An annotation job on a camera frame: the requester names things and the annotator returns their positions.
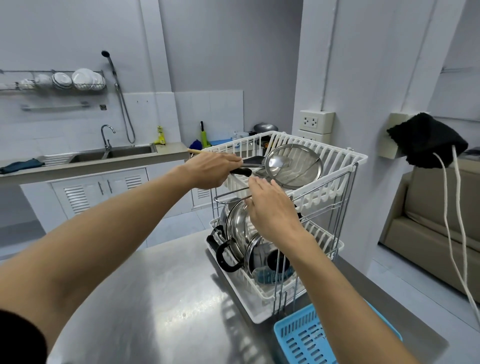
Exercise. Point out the person's left hand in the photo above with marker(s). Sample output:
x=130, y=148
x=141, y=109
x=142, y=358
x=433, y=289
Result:
x=210, y=170

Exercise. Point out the person's right hand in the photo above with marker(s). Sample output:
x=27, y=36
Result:
x=273, y=213

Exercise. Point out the wide steel pan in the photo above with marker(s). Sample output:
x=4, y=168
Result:
x=238, y=225

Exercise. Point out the steel lid with black knob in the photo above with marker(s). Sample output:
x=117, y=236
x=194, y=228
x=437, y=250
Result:
x=258, y=255

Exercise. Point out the small steel pot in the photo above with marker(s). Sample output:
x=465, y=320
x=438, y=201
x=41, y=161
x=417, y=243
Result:
x=224, y=219

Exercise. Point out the white two-tier dish rack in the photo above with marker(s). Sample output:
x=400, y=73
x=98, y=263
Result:
x=360, y=155

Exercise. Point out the blue plastic basket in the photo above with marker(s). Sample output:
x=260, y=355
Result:
x=280, y=339

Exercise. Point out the person's right forearm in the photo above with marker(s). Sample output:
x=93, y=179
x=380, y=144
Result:
x=348, y=307

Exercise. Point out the person's left forearm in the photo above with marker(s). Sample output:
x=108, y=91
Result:
x=93, y=240

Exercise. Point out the grey kitchen counter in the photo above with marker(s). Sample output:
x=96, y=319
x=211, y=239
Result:
x=172, y=152

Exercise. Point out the person's black left sleeve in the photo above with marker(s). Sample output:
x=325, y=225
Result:
x=18, y=337

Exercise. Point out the white louvred cabinet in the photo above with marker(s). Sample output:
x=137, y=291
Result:
x=86, y=195
x=202, y=195

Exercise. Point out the blue sponge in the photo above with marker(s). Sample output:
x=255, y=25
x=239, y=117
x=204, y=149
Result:
x=219, y=143

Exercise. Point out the blue scrubber ball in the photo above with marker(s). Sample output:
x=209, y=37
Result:
x=195, y=145

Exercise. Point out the yellow dish soap pouch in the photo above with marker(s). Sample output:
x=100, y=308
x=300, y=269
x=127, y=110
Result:
x=161, y=137

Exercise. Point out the dark grey wok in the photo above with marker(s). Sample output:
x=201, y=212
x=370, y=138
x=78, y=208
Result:
x=265, y=128

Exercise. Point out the steel double sink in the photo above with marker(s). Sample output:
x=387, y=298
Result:
x=127, y=151

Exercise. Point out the chrome faucet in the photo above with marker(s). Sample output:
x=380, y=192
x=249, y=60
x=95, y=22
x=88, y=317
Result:
x=107, y=144

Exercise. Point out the beige sofa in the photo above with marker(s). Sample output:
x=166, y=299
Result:
x=420, y=232

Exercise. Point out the stack of white plates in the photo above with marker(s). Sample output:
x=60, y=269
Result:
x=86, y=79

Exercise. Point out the chrome towel bar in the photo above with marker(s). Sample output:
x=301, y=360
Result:
x=56, y=107

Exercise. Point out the black cloth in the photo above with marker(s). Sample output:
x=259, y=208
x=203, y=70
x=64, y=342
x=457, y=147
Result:
x=427, y=138

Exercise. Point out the white bowls with dark rim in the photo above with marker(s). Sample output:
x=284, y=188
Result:
x=62, y=80

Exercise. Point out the dark blue cloth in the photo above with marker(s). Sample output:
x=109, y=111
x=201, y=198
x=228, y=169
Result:
x=22, y=166

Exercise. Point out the white wall socket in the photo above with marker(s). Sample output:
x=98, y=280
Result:
x=317, y=122

